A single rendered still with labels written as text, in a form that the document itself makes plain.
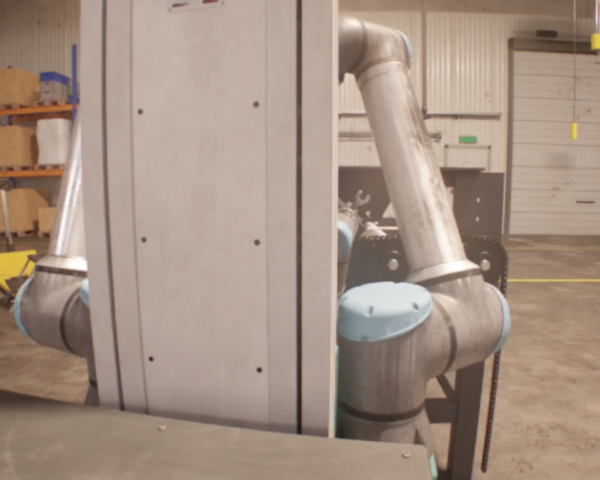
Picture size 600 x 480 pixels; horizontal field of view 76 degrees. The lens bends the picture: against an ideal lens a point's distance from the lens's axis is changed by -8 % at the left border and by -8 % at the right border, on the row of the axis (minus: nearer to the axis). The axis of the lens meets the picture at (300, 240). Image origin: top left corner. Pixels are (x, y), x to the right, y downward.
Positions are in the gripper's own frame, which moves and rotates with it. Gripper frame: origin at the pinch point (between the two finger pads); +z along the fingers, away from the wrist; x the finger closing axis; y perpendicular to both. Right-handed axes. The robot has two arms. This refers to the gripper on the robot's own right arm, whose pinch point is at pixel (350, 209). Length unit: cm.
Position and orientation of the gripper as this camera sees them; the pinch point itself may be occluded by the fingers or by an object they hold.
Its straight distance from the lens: 135.2
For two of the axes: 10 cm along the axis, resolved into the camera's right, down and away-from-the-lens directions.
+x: -7.4, -6.7, -0.3
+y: 6.2, -6.7, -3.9
